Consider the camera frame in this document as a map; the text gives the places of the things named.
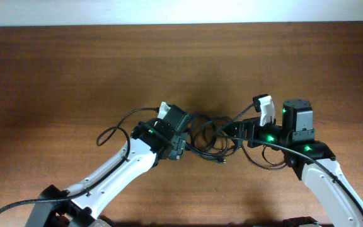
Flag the thick black cable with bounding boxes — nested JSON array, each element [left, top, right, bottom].
[[184, 113, 239, 160]]

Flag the thin black usb cable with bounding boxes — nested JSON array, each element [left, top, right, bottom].
[[212, 116, 288, 172]]

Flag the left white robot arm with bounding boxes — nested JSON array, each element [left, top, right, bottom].
[[26, 103, 191, 226]]

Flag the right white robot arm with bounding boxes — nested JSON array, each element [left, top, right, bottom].
[[223, 96, 363, 226]]

